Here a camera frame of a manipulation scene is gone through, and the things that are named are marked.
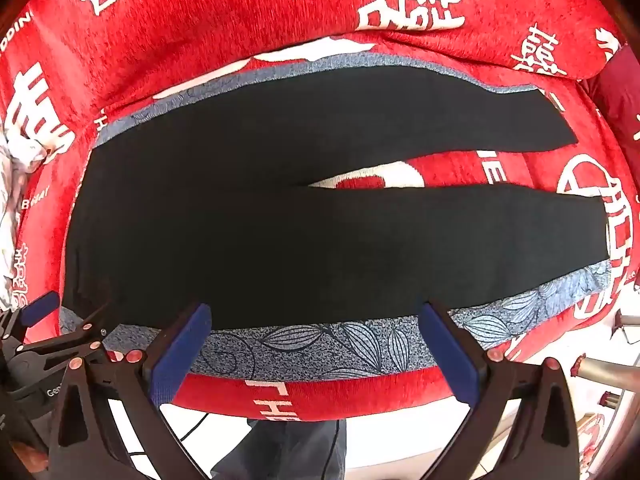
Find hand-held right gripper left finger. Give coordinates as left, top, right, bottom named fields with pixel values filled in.
left=47, top=302, right=214, bottom=480

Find black cable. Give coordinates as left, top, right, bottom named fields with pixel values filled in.
left=320, top=419, right=342, bottom=480

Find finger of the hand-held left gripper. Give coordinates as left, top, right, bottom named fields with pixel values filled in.
left=0, top=290, right=61, bottom=353
left=12, top=304, right=132, bottom=376

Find person's grey trouser leg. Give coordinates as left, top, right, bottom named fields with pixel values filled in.
left=210, top=417, right=348, bottom=480

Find black pants with blue trim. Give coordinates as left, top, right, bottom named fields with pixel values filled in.
left=59, top=50, right=612, bottom=382

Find red printed blanket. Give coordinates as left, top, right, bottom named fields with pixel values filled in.
left=0, top=0, right=640, bottom=423

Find white floral cloth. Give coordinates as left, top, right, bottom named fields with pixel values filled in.
left=0, top=127, right=48, bottom=311

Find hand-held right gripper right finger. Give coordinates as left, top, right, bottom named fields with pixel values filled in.
left=418, top=302, right=592, bottom=480

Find metal tube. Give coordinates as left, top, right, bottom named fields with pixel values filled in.
left=572, top=354, right=640, bottom=392

